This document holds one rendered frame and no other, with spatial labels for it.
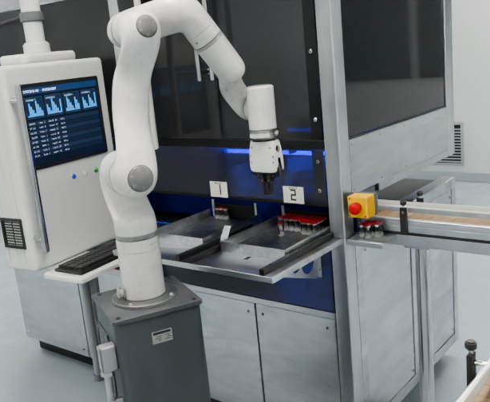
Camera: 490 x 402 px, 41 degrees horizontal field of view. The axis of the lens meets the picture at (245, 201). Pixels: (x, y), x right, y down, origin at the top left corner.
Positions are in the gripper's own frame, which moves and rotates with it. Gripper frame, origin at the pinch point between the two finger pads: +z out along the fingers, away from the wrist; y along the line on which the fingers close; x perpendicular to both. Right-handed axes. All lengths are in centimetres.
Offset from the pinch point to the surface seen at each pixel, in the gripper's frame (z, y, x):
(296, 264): 22.4, -10.7, 3.7
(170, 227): 20, 54, -9
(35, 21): -59, 95, 6
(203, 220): 22, 52, -26
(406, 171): 10, -14, -73
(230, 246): 20.3, 16.0, 2.1
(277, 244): 22.1, 5.7, -10.2
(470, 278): 110, 13, -224
